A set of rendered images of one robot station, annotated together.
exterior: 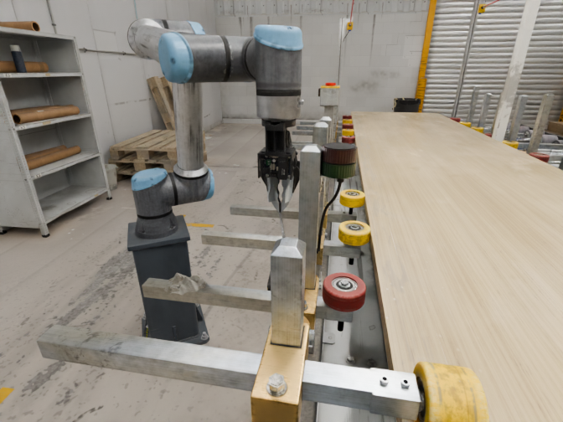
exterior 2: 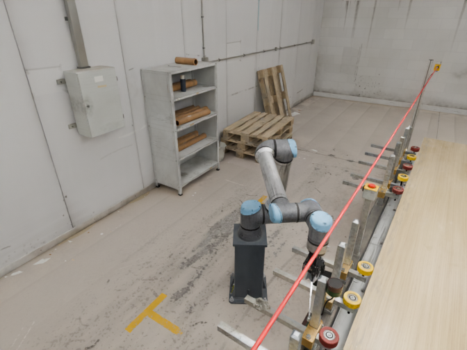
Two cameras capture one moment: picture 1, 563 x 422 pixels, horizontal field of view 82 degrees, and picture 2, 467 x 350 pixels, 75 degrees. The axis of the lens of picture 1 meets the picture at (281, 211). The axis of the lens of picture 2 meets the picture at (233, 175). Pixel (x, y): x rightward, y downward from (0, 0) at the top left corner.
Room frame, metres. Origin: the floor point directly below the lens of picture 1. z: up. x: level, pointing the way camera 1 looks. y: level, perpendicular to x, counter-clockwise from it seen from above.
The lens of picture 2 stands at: (-0.41, -0.09, 2.10)
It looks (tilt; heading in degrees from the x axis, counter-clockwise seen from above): 28 degrees down; 25
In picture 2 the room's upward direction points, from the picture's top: straight up
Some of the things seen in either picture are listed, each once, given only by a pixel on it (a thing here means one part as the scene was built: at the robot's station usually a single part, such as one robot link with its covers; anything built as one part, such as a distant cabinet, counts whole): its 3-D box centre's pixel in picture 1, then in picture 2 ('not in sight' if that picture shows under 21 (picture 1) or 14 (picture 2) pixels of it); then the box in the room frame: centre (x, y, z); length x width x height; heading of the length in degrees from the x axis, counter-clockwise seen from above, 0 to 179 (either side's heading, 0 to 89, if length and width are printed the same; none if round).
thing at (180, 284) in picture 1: (184, 280); (262, 303); (0.56, 0.20, 0.87); 0.09 x 0.07 x 0.02; 80
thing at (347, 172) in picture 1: (338, 167); (333, 289); (0.55, -0.10, 1.12); 0.06 x 0.06 x 0.02
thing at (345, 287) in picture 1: (342, 306); (327, 342); (0.51, -0.12, 0.85); 0.08 x 0.08 x 0.11
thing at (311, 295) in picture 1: (306, 300); (313, 332); (0.54, -0.05, 0.85); 0.14 x 0.06 x 0.05; 170
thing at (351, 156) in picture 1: (338, 152); (334, 285); (0.55, -0.10, 1.14); 0.06 x 0.06 x 0.02
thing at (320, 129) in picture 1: (316, 213); (334, 280); (0.81, -0.09, 0.92); 0.04 x 0.04 x 0.48; 80
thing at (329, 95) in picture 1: (329, 96); (370, 192); (1.31, -0.18, 1.18); 0.07 x 0.07 x 0.08; 80
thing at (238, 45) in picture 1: (249, 59); (309, 212); (0.79, 0.07, 1.30); 0.12 x 0.12 x 0.09; 29
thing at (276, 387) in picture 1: (276, 383); not in sight; (0.24, 0.00, 0.98); 0.02 x 0.02 x 0.01
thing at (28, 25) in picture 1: (18, 27); (185, 60); (2.97, 2.10, 1.59); 0.30 x 0.08 x 0.08; 82
